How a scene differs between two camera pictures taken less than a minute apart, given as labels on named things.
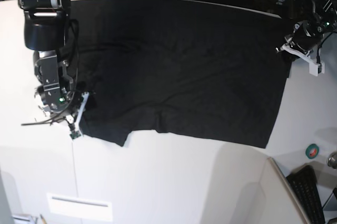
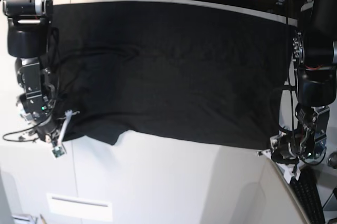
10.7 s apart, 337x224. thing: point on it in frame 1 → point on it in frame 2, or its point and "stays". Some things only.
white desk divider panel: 268,197 stays
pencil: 43,219 stays
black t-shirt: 189,68 stays
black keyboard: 304,183 stays
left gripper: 70,102 → 50,130
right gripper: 306,35 → 286,149
